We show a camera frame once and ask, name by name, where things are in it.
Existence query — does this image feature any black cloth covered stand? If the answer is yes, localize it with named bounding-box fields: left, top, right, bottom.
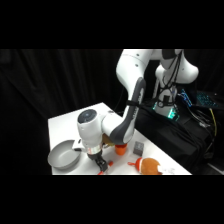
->
left=131, top=99, right=216, bottom=176

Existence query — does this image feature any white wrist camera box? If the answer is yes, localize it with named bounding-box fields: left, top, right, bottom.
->
left=72, top=139, right=85, bottom=152

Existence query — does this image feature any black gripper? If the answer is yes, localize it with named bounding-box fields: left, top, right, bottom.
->
left=87, top=150, right=110, bottom=174

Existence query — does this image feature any orange and white plush toy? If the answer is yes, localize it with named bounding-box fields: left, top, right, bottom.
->
left=127, top=156, right=175, bottom=176

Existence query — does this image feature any blue cable bundle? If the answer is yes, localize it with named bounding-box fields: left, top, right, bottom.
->
left=178, top=88, right=194, bottom=108

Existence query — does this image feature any orange cup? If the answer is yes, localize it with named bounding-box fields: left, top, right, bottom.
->
left=114, top=143, right=128, bottom=156

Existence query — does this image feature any small grey box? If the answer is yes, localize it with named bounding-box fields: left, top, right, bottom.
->
left=132, top=140, right=146, bottom=156

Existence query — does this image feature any grey bowl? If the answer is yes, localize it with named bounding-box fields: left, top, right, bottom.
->
left=47, top=139, right=83, bottom=170

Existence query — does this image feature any tan wrist mount bracket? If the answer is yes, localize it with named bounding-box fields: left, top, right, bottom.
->
left=102, top=134, right=115, bottom=148

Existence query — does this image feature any blue lit keyboard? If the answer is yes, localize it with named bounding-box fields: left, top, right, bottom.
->
left=195, top=90, right=224, bottom=110

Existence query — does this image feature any yellow cable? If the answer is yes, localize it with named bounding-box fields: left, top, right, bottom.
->
left=209, top=107, right=218, bottom=138

